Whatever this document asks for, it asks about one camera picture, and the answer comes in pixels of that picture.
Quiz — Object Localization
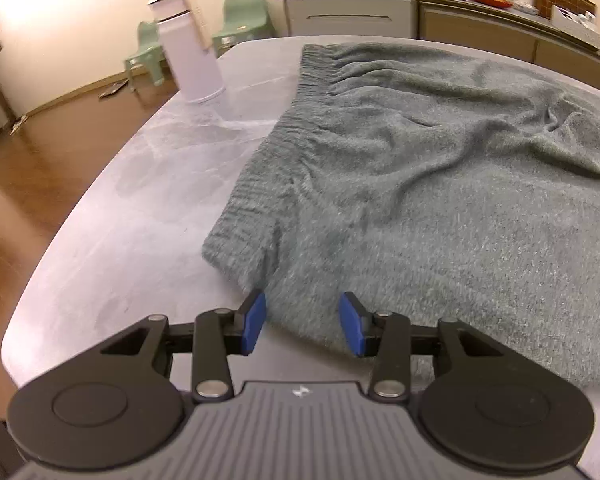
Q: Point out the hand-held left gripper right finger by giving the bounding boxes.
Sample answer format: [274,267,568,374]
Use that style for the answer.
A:
[338,291,503,402]

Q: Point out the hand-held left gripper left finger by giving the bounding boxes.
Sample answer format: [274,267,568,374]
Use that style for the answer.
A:
[99,289,268,402]

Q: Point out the grey fuzzy shorts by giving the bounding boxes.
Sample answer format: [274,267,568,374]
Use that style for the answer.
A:
[201,42,600,390]

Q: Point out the white insulated bottle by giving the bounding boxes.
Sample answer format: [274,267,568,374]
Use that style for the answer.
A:
[147,0,226,105]

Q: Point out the green plastic child chair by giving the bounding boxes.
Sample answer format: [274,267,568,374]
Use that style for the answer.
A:
[124,21,173,92]
[211,0,273,57]

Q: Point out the grey and brown sideboard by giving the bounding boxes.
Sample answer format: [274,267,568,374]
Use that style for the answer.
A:
[276,0,600,96]

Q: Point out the grey organizer box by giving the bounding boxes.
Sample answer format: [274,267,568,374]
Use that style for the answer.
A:
[550,5,600,51]

